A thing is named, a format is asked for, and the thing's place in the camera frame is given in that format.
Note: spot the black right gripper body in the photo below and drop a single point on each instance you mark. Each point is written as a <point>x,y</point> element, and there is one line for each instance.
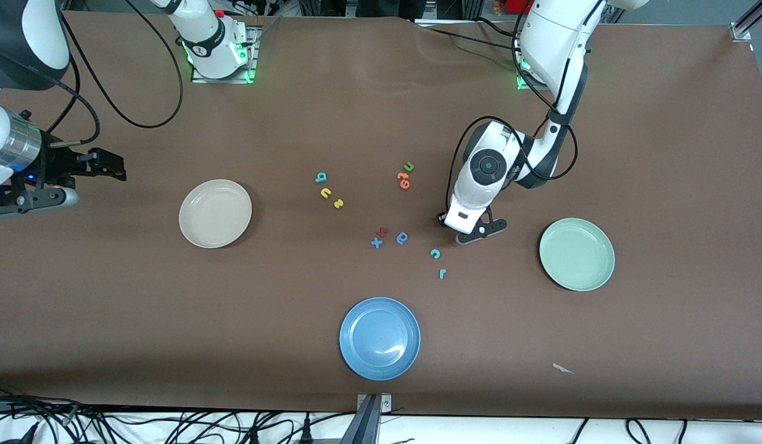
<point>58,163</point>

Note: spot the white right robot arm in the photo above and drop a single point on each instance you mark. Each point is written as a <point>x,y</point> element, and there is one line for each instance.
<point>211,46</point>

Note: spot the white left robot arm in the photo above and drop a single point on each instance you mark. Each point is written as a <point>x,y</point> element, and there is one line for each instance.
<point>553,43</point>

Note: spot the blue foam letter a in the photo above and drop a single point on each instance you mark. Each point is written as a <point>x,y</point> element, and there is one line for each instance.
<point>399,242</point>

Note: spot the beige brown plate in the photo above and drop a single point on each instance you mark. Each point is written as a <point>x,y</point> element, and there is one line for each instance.
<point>215,213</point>

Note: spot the brown table cover sheet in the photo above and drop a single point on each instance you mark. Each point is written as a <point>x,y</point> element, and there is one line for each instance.
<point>109,308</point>

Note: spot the blue plate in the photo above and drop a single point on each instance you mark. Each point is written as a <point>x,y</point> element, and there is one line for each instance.
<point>379,338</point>

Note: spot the light green plate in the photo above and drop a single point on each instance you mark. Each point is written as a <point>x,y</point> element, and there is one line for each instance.
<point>577,254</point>

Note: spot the white paper scrap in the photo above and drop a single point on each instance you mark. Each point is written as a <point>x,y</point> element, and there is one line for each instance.
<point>561,368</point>

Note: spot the dark metal beam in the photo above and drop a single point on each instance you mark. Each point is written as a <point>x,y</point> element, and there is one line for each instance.
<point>363,425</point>

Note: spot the red box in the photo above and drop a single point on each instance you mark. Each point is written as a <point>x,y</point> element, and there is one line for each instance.
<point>510,6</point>

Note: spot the black power plug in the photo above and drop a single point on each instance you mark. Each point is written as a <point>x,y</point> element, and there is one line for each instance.
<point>306,435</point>
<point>254,436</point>
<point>26,435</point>

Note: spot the aluminium profile corner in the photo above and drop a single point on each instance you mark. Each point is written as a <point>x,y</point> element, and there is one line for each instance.
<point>743,29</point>

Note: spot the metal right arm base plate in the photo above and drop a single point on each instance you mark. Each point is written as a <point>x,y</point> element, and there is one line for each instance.
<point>202,79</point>

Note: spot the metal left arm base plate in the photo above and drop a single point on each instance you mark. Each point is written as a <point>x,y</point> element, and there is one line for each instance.
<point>522,86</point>

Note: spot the silver mounting bracket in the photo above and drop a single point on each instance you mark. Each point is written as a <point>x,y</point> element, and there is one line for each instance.
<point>387,404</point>

